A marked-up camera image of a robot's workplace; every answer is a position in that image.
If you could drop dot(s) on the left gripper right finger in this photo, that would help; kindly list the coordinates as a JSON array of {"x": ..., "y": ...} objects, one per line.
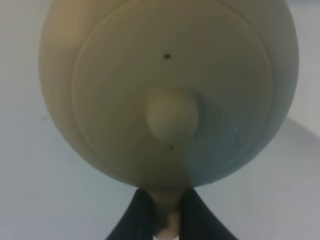
[{"x": 197, "y": 222}]

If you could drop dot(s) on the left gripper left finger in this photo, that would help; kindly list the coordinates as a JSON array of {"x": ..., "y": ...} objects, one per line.
[{"x": 138, "y": 221}]

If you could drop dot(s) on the beige ceramic teapot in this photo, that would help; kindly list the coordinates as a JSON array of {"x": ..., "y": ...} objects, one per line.
[{"x": 168, "y": 95}]

